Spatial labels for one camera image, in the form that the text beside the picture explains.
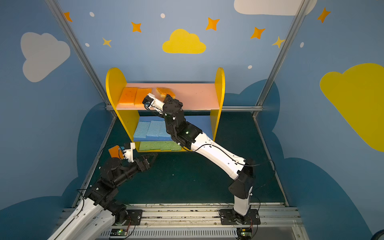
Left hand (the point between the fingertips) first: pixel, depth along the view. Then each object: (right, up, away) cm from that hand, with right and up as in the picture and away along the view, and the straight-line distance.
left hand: (152, 153), depth 72 cm
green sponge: (-12, +1, +24) cm, 27 cm away
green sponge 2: (-6, +1, +27) cm, 27 cm away
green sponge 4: (+7, 0, +27) cm, 28 cm away
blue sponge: (-13, +12, +20) cm, 27 cm away
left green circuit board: (-16, -38, -1) cm, 41 cm away
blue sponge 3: (-1, +6, +17) cm, 18 cm away
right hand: (+11, +28, -7) cm, 31 cm away
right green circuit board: (+44, -39, 0) cm, 59 cm away
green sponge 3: (+1, +1, +27) cm, 27 cm away
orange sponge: (-32, -3, +27) cm, 42 cm away
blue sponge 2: (-3, +12, +21) cm, 24 cm away
